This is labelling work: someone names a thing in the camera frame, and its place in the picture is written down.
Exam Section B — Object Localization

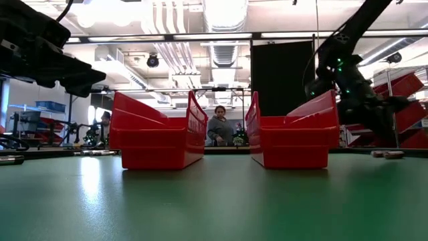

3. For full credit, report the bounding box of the black looped cable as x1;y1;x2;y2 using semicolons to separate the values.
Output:
0;133;30;151

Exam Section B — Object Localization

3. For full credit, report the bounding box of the blue crate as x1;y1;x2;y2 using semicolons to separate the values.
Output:
35;100;67;113

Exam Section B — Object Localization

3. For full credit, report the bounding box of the black aluminium table frame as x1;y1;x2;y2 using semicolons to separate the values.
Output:
0;146;428;160

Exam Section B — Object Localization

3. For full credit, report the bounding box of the red plastic bin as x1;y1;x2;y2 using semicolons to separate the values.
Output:
245;89;340;169
109;90;209;171

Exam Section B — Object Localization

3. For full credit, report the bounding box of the person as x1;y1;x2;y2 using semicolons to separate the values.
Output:
98;110;112;147
207;104;235;147

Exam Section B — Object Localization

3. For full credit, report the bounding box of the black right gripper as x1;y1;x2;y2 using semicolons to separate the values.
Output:
336;75;411;145

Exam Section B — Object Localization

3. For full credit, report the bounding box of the ribbed silver air duct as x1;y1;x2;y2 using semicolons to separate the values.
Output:
209;42;240;68

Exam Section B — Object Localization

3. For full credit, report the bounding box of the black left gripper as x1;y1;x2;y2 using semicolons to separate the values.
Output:
0;0;107;98

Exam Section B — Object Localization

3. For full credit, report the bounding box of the black overhead frame beam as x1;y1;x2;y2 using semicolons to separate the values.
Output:
65;31;428;44

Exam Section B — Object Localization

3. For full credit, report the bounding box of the red shelf bin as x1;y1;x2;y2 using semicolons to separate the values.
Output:
373;71;425;100
394;100;428;133
399;129;428;149

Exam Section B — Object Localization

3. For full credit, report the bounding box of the grey equipment cart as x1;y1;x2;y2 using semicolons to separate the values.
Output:
9;110;43;148

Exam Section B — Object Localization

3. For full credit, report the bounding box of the green table mat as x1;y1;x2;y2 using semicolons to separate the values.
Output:
0;152;428;241

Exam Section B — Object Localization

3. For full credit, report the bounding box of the black partition panel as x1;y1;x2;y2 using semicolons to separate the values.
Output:
250;40;315;116

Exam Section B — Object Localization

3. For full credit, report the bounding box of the black background station frame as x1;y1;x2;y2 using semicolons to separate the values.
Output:
66;86;251;148

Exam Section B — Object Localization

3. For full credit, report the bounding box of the red storage bin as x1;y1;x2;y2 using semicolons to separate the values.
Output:
39;116;66;143

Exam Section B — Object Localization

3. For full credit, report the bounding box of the metal wire shelf rack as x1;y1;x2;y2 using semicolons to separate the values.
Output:
339;66;428;149

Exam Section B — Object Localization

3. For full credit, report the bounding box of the black ceiling spotlight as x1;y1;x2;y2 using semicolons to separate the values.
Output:
146;53;161;69
386;52;403;65

